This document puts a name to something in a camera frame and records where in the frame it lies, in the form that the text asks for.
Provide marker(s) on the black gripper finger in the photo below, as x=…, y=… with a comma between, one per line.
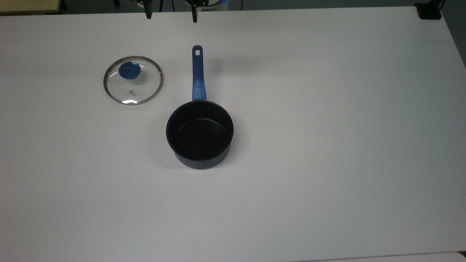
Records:
x=148, y=11
x=194, y=15

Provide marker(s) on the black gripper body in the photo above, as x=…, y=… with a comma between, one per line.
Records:
x=200, y=3

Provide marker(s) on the glass lid with blue knob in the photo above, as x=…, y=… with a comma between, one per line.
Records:
x=133, y=80

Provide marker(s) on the light wooden table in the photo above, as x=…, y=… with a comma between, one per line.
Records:
x=29, y=5

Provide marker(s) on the black table clamp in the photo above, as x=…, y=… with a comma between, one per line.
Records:
x=429, y=10

